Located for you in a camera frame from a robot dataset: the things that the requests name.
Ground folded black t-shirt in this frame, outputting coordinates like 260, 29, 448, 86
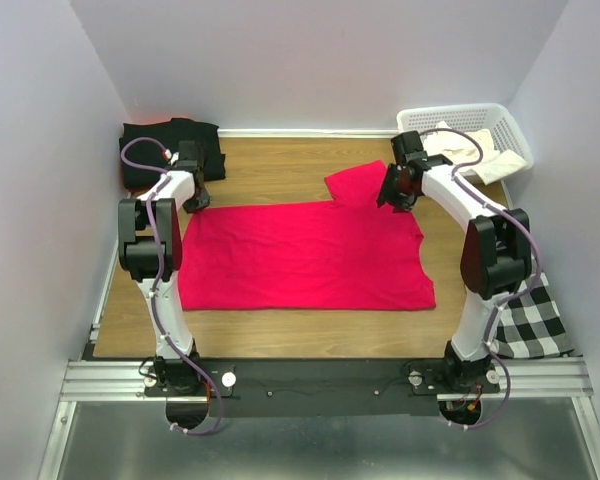
119, 118, 226, 192

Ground white baseboard strip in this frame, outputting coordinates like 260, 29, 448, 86
218, 128, 398, 138

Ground pink red t-shirt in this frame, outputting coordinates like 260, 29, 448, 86
178, 160, 436, 311

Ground white crumpled t-shirt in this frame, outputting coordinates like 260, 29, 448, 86
422, 121, 528, 185

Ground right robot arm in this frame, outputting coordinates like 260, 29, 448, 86
376, 131, 532, 395

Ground black white checkered cloth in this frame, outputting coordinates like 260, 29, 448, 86
492, 273, 574, 359

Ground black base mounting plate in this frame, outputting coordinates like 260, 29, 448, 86
139, 358, 500, 421

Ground white plastic laundry basket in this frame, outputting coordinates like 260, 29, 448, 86
396, 103, 534, 183

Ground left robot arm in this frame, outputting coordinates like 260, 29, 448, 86
118, 137, 210, 396

